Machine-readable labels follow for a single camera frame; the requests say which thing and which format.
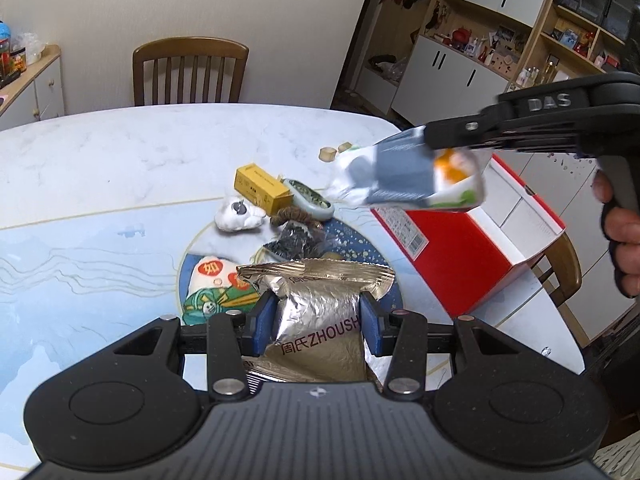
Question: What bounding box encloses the silver foil snack bag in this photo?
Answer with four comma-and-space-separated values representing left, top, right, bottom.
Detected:
239, 259, 395, 382

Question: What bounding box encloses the pale green oval case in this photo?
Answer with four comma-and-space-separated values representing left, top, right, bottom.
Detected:
282, 178, 334, 222

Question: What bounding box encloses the blue globe ornament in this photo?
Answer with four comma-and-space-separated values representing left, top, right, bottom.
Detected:
0, 22, 11, 53

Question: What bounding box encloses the person's right hand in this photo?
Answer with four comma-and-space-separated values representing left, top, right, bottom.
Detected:
592, 170, 640, 298

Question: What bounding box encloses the white blue printed pouch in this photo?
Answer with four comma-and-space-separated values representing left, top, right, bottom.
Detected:
324, 126, 492, 211

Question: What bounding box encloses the red white cardboard box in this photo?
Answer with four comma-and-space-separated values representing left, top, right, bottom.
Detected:
372, 155, 565, 318

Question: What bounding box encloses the yellow rectangular box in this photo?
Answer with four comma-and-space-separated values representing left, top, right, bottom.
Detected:
234, 164, 293, 217

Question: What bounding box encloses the beige small block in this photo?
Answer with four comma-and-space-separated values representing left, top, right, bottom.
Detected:
337, 142, 352, 153

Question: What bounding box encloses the white green embroidered sachet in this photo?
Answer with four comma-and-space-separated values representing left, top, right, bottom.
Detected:
178, 254, 260, 325

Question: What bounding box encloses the wooden chair behind table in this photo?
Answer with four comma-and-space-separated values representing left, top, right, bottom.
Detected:
132, 37, 250, 106

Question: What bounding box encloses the brown woven bracelet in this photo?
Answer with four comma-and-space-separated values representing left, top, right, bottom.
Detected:
269, 207, 314, 229

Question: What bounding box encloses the wooden chair beside box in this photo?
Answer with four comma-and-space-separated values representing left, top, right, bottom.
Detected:
529, 233, 582, 308

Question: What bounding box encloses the white wooden wall cabinet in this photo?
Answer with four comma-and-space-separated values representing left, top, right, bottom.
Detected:
346, 0, 639, 344

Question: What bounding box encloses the black beads plastic bag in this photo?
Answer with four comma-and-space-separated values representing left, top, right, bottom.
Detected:
264, 220, 326, 261

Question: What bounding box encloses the low white side cabinet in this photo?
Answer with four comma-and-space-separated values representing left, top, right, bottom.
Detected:
0, 44, 65, 131

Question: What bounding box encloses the beige small round piece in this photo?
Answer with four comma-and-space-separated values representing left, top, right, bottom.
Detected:
319, 146, 337, 162

